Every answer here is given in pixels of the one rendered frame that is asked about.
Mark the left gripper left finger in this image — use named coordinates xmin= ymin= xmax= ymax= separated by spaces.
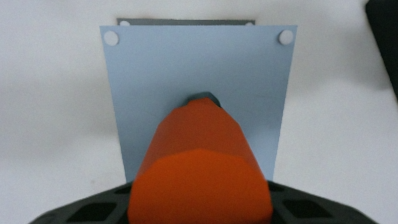
xmin=29 ymin=181 xmax=134 ymax=224

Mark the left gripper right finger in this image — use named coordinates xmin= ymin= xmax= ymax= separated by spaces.
xmin=266 ymin=179 xmax=369 ymax=224

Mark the light blue flat plate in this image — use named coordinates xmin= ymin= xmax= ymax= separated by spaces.
xmin=99 ymin=25 xmax=298 ymax=183

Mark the orange peg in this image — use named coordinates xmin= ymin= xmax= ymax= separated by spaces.
xmin=128 ymin=97 xmax=273 ymax=224

